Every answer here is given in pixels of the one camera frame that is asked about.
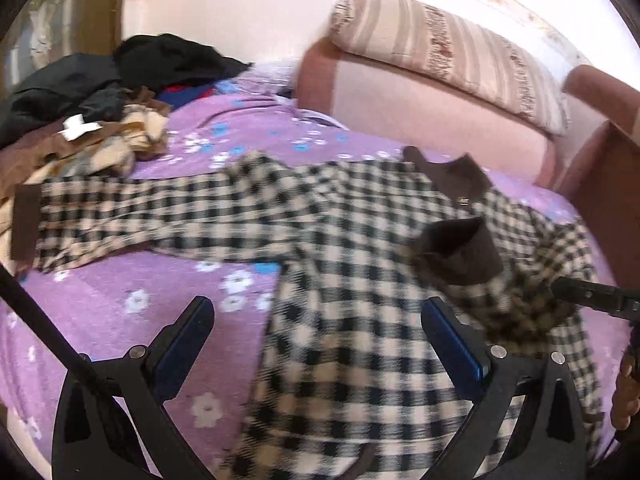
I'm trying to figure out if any person's right hand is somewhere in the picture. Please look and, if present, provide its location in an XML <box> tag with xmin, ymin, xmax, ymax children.
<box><xmin>611</xmin><ymin>345</ymin><xmax>640</xmax><ymax>431</ymax></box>

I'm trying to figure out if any brown wooden door frame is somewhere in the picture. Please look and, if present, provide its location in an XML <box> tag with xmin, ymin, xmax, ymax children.
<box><xmin>105</xmin><ymin>0</ymin><xmax>127</xmax><ymax>48</ymax></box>

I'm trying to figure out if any brown garment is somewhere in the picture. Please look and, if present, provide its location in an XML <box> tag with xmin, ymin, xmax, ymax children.
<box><xmin>0</xmin><ymin>120</ymin><xmax>126</xmax><ymax>196</ymax></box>

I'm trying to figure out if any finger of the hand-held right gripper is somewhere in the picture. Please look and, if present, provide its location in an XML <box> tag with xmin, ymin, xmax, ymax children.
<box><xmin>550</xmin><ymin>276</ymin><xmax>640</xmax><ymax>322</ymax></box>

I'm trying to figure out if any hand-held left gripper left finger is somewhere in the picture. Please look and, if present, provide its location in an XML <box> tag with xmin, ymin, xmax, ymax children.
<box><xmin>52</xmin><ymin>296</ymin><xmax>216</xmax><ymax>480</ymax></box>

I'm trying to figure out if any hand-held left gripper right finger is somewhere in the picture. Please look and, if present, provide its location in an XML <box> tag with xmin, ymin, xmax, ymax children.
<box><xmin>421</xmin><ymin>296</ymin><xmax>586</xmax><ymax>480</ymax></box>

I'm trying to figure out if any grey curtain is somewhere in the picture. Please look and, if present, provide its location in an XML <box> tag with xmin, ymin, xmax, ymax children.
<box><xmin>7</xmin><ymin>0</ymin><xmax>113</xmax><ymax>91</ymax></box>

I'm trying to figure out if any purple floral bedsheet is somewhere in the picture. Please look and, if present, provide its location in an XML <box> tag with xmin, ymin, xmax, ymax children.
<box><xmin>0</xmin><ymin>60</ymin><xmax>621</xmax><ymax>480</ymax></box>

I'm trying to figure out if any striped beige cushion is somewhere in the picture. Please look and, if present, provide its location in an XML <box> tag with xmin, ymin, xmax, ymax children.
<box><xmin>327</xmin><ymin>0</ymin><xmax>573</xmax><ymax>136</ymax></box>

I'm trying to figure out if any black garment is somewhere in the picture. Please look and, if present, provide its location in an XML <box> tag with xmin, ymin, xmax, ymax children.
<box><xmin>114</xmin><ymin>34</ymin><xmax>253</xmax><ymax>95</ymax></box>

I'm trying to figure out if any white clothing tag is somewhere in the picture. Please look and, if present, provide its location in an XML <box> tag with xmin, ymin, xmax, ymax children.
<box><xmin>57</xmin><ymin>115</ymin><xmax>98</xmax><ymax>140</ymax></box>

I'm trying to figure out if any black jacket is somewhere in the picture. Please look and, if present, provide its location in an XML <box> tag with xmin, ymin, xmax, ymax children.
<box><xmin>0</xmin><ymin>55</ymin><xmax>128</xmax><ymax>148</ymax></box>

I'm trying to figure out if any checkered beige black shirt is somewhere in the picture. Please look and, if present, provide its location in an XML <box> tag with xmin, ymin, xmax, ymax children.
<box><xmin>15</xmin><ymin>147</ymin><xmax>608</xmax><ymax>480</ymax></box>

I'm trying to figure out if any blue red cloth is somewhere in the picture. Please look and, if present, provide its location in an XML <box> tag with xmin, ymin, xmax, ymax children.
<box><xmin>157</xmin><ymin>80</ymin><xmax>226</xmax><ymax>107</ymax></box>

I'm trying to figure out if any pink brown sofa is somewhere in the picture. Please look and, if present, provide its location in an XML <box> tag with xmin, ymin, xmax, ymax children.
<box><xmin>292</xmin><ymin>37</ymin><xmax>640</xmax><ymax>281</ymax></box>

